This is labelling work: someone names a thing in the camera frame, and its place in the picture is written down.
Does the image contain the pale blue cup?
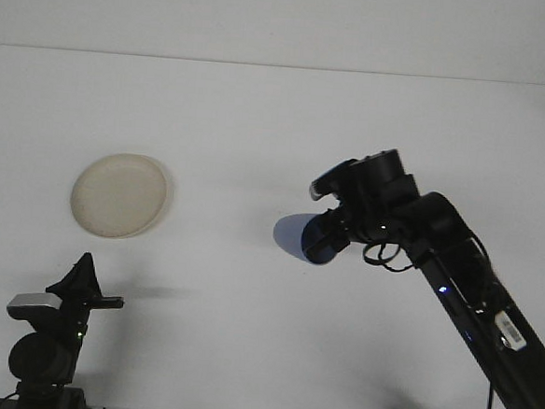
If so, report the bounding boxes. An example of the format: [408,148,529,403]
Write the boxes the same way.
[272,207,348,267]

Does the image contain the pale round plate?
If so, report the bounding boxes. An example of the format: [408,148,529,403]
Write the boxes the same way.
[67,149,172,244]

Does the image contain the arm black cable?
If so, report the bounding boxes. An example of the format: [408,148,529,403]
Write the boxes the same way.
[351,222,522,409]

